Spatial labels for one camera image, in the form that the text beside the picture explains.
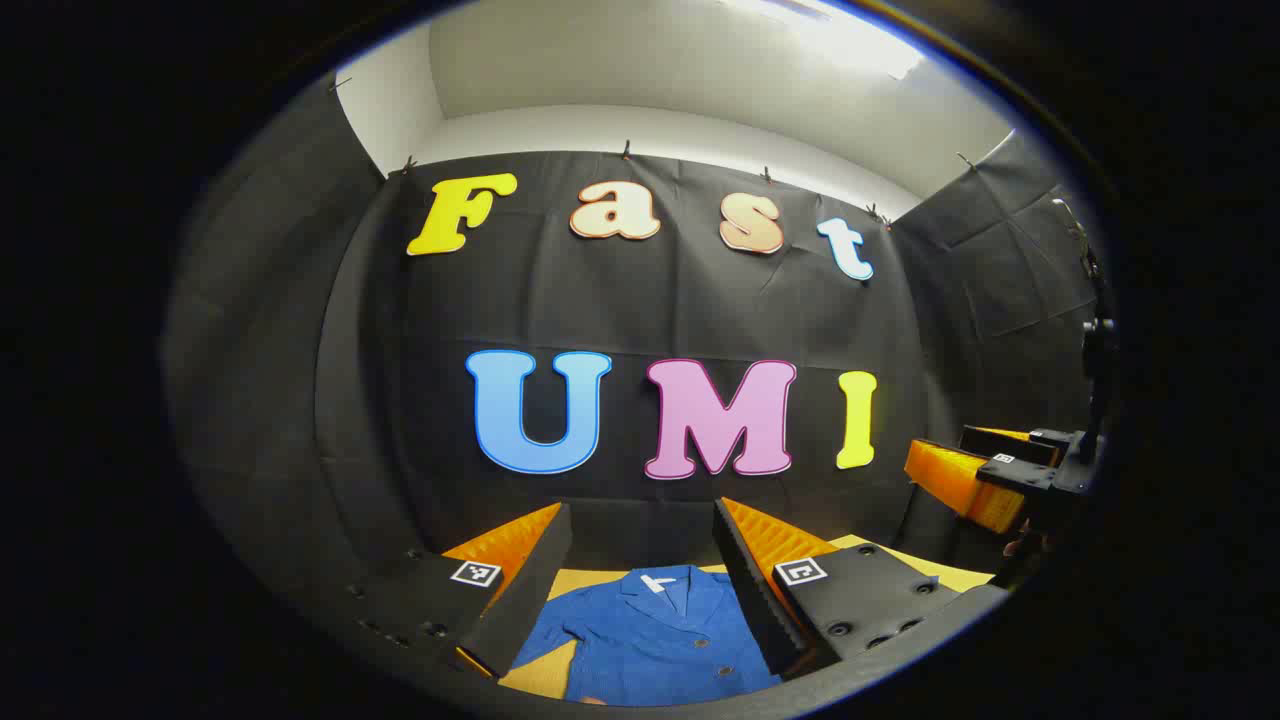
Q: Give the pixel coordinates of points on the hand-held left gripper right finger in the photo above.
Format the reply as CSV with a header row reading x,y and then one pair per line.
x,y
755,590

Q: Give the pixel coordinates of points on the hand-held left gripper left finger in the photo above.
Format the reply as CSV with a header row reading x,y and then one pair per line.
x,y
530,600

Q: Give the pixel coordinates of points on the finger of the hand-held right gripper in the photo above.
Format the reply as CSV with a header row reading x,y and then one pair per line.
x,y
950,480
1045,445

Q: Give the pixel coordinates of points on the blue button shirt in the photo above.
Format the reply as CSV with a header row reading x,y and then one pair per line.
x,y
650,640

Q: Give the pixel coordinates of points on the black backdrop cloth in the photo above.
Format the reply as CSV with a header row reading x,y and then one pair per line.
x,y
620,300

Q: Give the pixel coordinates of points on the row of cloth clips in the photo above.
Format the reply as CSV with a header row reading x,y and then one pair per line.
x,y
627,150

